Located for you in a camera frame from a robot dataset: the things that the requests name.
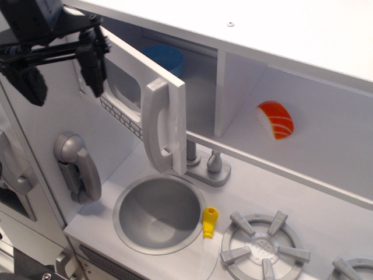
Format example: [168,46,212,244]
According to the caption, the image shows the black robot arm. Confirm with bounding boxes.
[1,1,110,107]

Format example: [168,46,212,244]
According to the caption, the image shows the grey toy telephone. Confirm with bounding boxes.
[54,132,101,205]

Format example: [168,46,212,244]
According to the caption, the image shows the grey stove burner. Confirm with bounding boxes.
[328,257,372,280]
[220,211,311,279]

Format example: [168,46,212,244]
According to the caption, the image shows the silver sink basin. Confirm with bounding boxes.
[112,174,206,256]

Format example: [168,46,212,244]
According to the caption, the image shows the yellow plastic toy piece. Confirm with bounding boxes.
[202,206,219,239]

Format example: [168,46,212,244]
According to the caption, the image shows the white toy kitchen cabinet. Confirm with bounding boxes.
[1,1,372,279]

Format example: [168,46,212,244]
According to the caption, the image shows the salmon sushi toy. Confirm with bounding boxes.
[256,100,294,140]

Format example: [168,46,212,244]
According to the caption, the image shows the grey toy faucet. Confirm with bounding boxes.
[186,140,231,187]

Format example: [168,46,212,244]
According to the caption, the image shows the blue plastic bowl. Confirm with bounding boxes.
[141,45,184,78]

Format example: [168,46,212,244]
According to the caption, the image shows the white microwave door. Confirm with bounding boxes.
[101,28,187,175]

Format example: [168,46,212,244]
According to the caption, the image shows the grey fridge door handle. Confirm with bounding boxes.
[1,131,37,195]

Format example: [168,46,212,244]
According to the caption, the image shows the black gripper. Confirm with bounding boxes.
[1,6,110,106]

